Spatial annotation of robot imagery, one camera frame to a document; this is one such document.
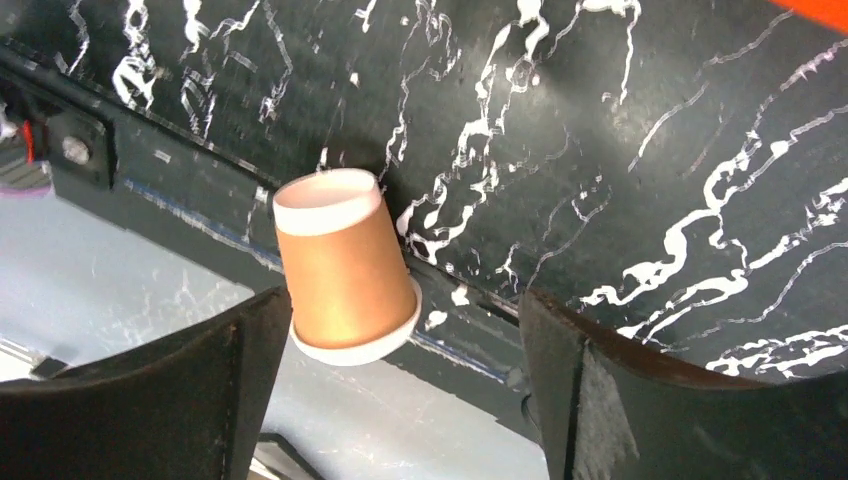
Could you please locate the kraft paper cup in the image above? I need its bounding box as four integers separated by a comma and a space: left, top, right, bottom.
272, 168, 422, 367

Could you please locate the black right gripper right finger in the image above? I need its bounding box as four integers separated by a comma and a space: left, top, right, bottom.
518, 289, 847, 479

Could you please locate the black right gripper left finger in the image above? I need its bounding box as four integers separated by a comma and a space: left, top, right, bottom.
1, 287, 292, 479

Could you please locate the orange paper bag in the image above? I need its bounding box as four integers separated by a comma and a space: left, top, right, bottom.
772, 0, 848, 34

